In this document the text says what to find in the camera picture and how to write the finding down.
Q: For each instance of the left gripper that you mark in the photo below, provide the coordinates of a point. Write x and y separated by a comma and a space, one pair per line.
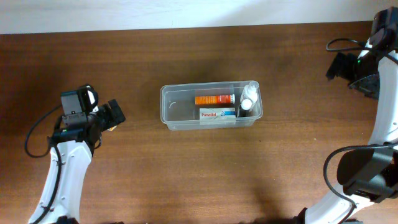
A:
111, 119

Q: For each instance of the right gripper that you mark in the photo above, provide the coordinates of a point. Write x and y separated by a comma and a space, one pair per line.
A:
345, 62

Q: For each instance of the small gold-lid jar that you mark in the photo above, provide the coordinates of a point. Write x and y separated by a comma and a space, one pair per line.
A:
112, 128

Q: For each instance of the white Panadol medicine box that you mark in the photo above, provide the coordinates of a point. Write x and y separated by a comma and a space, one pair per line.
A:
217, 115

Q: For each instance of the orange tablet tube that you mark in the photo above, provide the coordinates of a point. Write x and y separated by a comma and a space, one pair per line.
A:
215, 99

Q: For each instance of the white spray bottle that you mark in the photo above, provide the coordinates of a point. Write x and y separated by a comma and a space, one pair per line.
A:
250, 91

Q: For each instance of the black bottle white cap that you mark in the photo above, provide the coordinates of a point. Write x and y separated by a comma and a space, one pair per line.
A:
244, 108

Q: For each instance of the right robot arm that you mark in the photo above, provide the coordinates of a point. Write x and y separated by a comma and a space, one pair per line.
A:
360, 176

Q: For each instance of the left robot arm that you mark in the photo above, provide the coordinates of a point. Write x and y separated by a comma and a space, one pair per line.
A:
76, 134

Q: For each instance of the clear plastic container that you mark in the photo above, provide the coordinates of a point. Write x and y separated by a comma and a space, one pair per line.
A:
179, 111

